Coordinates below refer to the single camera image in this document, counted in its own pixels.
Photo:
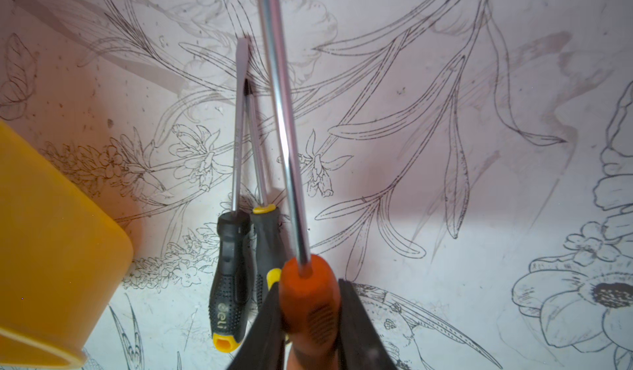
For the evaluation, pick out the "orange handled screwdriver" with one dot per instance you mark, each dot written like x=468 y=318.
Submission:
x=309 y=294

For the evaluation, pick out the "yellow plastic storage tray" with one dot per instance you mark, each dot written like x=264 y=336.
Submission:
x=62 y=259

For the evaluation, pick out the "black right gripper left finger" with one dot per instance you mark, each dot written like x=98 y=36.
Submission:
x=264 y=345

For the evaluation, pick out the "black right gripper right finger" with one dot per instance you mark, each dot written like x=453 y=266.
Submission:
x=359 y=345

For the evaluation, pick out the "black yellow Deli screwdriver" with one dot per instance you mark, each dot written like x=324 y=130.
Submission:
x=229 y=295

